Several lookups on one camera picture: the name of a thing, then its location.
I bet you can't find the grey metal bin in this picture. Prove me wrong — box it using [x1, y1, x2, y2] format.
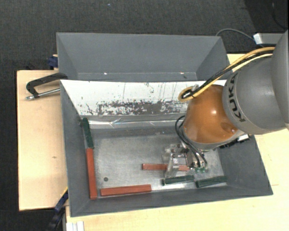
[55, 25, 274, 218]

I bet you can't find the red-brown flat block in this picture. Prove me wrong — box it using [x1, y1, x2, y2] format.
[86, 148, 98, 200]
[100, 184, 152, 197]
[141, 161, 191, 173]

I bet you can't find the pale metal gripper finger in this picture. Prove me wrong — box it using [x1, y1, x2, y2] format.
[162, 144, 184, 161]
[163, 157, 189, 178]

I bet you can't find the dark green flat block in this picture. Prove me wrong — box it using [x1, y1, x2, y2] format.
[161, 174, 196, 186]
[81, 117, 95, 150]
[195, 176, 229, 188]

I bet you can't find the pale wood flat board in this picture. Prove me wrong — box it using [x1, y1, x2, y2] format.
[14, 68, 69, 212]

